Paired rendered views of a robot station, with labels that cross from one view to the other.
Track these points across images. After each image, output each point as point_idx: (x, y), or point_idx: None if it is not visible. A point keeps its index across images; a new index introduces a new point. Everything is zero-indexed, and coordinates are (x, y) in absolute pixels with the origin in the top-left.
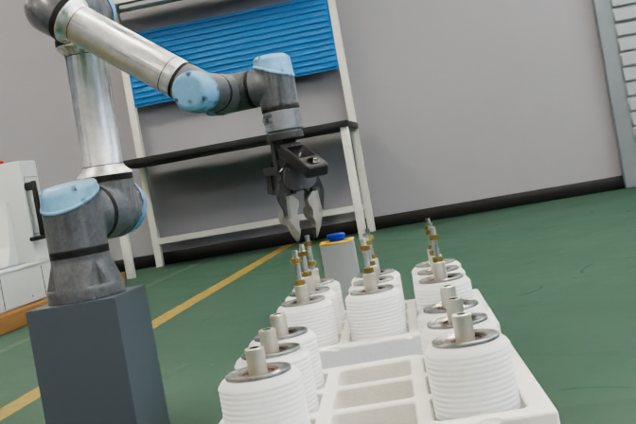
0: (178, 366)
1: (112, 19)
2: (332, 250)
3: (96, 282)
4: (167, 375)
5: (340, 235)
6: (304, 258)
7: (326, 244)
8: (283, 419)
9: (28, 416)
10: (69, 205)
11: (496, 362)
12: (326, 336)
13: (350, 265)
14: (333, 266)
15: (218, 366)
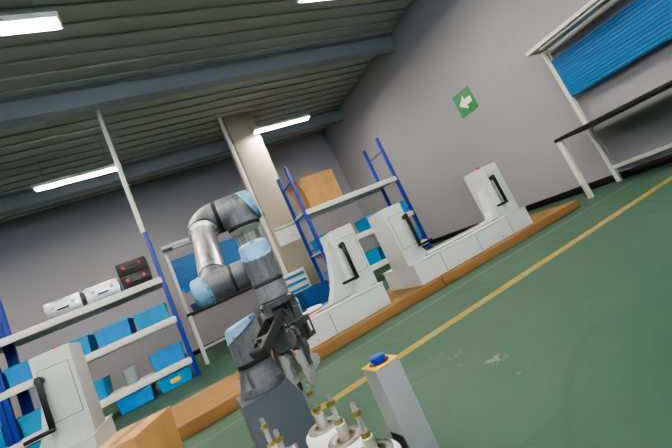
0: (451, 357)
1: (250, 208)
2: (368, 375)
3: (251, 387)
4: (434, 369)
5: (373, 361)
6: (264, 432)
7: (364, 369)
8: None
9: (356, 394)
10: (228, 342)
11: None
12: None
13: (382, 392)
14: (374, 389)
15: (457, 371)
